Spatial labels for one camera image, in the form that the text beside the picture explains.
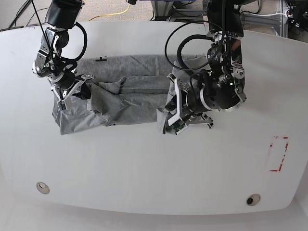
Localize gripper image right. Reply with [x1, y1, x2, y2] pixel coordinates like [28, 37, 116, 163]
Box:
[165, 74, 213, 129]

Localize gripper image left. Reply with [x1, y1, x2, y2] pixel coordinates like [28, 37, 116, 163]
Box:
[50, 73, 94, 101]

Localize grey t-shirt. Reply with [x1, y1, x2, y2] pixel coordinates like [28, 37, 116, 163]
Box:
[51, 54, 212, 136]

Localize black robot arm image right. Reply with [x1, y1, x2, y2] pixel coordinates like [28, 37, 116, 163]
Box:
[160, 0, 250, 134]

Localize red tape rectangle marking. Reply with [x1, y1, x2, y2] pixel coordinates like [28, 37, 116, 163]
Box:
[266, 136, 289, 172]

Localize left table grommet hole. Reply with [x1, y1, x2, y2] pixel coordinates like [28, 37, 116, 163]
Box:
[36, 182, 50, 194]

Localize table grommet hole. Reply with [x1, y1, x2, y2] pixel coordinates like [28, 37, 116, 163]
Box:
[36, 182, 50, 194]
[246, 194, 261, 206]

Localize right table grommet hole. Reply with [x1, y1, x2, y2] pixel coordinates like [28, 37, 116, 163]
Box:
[246, 194, 261, 206]

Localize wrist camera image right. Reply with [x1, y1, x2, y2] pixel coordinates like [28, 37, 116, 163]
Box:
[171, 121, 188, 135]

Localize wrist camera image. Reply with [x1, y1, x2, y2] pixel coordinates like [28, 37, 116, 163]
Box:
[57, 99, 71, 111]
[171, 121, 188, 135]

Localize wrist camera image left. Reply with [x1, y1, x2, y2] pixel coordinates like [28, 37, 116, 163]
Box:
[57, 99, 71, 111]

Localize yellow cable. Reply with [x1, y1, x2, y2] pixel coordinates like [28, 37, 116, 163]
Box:
[88, 2, 132, 22]

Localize aluminium frame base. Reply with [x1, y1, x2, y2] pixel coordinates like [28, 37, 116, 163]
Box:
[151, 0, 288, 38]

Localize white cable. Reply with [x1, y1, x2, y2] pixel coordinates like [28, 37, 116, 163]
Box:
[243, 11, 288, 19]

